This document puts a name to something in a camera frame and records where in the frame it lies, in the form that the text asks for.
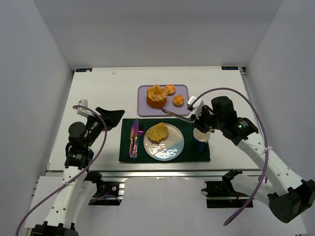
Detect steel tongs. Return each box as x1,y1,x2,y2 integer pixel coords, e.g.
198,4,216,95
161,108,214,135

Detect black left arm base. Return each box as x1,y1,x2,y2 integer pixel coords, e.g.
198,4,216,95
86,172,125,206

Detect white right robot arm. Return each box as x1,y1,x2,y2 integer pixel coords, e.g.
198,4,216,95
188,96,315,223

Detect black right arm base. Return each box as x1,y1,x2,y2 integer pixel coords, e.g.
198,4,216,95
201,170,249,208

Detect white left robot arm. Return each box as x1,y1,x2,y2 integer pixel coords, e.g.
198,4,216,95
31,105,125,236

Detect blue mug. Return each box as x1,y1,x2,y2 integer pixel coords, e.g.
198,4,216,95
192,128,211,152

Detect iridescent knife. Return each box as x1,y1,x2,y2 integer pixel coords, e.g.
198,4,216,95
129,118,139,158

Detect round bun front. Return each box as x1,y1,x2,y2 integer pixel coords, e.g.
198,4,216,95
173,95,185,107

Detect round bun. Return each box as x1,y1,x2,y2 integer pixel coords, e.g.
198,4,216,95
173,95,185,107
165,85,176,96

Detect iridescent fork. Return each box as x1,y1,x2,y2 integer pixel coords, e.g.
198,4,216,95
132,123,144,159

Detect lavender tray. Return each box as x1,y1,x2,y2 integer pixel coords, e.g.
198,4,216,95
137,85,190,117

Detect dark green placemat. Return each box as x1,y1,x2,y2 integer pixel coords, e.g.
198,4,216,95
119,118,211,163

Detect white and blue plate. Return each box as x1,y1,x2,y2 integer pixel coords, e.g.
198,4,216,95
143,123,185,162

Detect round bun rear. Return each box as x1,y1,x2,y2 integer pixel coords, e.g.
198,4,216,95
165,85,176,96

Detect orange crumb-topped cake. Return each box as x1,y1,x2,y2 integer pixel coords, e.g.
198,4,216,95
146,85,168,109

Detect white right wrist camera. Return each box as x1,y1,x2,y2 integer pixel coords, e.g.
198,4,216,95
187,96,204,118

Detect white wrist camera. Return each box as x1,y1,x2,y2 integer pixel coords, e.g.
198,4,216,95
77,99,91,118
187,96,204,118

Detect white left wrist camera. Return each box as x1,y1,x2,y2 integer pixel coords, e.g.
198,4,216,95
77,99,91,118

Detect aluminium table frame rail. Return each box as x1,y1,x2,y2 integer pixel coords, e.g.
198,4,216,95
45,168,259,180

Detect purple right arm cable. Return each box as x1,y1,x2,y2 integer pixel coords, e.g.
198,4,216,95
194,87,269,226

